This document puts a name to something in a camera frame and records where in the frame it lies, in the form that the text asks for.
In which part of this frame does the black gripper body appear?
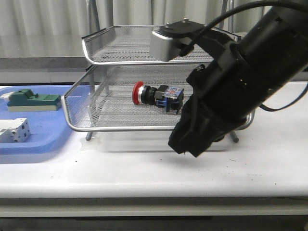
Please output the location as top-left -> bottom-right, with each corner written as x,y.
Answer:
168,61 -> 255,157

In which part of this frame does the red emergency stop button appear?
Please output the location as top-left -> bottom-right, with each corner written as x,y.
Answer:
131,81 -> 184,114

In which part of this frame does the silver mesh tray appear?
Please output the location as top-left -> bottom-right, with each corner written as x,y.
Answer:
81,24 -> 242,66
61,63 -> 255,133

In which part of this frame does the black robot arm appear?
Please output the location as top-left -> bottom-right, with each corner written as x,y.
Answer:
168,0 -> 308,156

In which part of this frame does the blue plastic tray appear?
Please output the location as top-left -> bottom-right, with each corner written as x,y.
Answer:
0,85 -> 90,154

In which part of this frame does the grey stone counter ledge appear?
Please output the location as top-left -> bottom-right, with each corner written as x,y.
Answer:
0,32 -> 308,85

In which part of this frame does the black camera cable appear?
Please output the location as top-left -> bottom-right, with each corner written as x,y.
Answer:
179,0 -> 308,113

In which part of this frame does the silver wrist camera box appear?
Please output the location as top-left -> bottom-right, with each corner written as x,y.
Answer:
149,31 -> 180,62

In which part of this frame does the silver wire rack frame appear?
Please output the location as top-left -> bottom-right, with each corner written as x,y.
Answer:
85,0 -> 239,143

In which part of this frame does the green and beige switch module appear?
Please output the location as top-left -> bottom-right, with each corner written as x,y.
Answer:
7,89 -> 61,112

